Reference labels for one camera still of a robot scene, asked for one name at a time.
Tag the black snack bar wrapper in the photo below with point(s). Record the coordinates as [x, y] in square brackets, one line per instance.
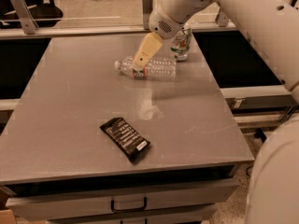
[125, 137]

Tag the white green soda can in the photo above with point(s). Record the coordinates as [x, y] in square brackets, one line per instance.
[181, 43]

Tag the right metal rail bracket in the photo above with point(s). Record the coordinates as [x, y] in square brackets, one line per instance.
[221, 19]

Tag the black office chair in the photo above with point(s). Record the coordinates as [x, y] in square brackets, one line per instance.
[44, 12]

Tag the left metal rail bracket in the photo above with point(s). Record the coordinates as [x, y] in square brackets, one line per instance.
[27, 22]

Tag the metal rail bracket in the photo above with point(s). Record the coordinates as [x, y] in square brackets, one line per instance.
[147, 7]
[221, 19]
[27, 22]

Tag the middle metal rail bracket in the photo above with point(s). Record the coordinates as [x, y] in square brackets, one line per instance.
[147, 7]

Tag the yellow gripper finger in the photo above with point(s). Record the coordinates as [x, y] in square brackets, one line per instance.
[148, 47]

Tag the black drawer handle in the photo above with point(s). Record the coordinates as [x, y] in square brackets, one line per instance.
[127, 206]

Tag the clear plastic water bottle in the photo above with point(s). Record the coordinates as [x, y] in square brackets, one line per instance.
[157, 68]

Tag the lower cabinet drawer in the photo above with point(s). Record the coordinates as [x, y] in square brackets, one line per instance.
[174, 215]

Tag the black stand leg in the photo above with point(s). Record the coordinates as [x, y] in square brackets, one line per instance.
[260, 135]

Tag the grey cabinet drawer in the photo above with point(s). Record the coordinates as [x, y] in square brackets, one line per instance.
[93, 203]

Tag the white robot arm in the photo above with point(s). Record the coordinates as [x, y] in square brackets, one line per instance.
[271, 27]

